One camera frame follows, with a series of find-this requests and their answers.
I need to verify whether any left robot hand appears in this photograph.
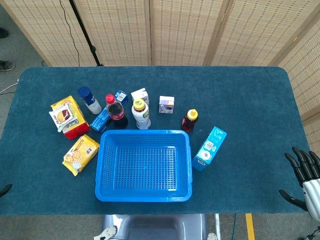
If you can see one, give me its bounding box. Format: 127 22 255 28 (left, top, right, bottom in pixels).
0 184 13 198

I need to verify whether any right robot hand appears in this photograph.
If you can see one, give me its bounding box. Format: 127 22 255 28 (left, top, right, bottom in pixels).
278 146 320 218

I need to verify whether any white snack packet fruit picture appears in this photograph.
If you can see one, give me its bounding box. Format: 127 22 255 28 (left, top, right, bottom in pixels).
48 103 76 133

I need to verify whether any yellow and red snack bag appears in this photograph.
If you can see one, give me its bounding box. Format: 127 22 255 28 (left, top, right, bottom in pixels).
50 95 91 141

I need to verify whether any blue carton box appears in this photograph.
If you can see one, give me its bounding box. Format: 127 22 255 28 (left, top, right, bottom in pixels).
191 126 228 172

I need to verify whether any bear-shaped honey bottle yellow cap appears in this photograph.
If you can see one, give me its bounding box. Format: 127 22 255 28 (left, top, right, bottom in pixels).
180 108 199 133

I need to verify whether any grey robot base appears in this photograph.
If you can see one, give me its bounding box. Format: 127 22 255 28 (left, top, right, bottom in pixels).
93 213 218 240

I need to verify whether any blue perforated plastic basket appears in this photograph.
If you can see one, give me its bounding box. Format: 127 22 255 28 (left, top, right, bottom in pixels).
94 129 193 203

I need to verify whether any yellow cracker pack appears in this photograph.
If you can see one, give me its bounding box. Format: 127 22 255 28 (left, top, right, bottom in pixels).
62 134 100 177

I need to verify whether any dark blue barcode box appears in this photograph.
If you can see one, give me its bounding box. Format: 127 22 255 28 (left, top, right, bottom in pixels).
89 90 129 133

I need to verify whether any teal table cloth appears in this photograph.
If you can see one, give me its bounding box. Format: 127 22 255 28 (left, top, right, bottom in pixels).
0 66 320 216

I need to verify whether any white bottle navy blue cap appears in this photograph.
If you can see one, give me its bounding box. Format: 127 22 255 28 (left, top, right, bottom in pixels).
77 86 102 115

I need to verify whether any grey sneaker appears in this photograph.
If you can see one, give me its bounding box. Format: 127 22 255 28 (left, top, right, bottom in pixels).
0 60 16 72

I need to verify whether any cola bottle red label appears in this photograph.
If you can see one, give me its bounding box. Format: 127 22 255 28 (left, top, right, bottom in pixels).
105 93 129 128

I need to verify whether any white drink bottle yellow cap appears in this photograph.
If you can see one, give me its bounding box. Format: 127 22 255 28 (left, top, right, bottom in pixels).
131 98 152 130

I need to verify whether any small white milk carton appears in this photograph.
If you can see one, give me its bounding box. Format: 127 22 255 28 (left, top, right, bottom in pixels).
130 87 150 106

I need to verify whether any small purple drink carton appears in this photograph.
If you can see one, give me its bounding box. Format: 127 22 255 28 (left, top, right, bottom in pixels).
158 95 175 115

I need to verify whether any black stand pole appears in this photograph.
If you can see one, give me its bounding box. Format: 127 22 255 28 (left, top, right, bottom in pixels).
68 0 104 67

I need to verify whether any woven bamboo folding screen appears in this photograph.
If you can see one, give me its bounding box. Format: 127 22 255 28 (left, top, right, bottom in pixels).
0 0 320 153

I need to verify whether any blue floor cable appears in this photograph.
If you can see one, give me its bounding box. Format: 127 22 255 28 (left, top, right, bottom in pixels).
231 213 238 240

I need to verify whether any white floor cable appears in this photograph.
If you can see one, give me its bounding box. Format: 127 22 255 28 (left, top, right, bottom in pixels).
0 79 20 95

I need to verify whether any thin black cable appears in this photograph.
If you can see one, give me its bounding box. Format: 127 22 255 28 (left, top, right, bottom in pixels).
59 0 81 67

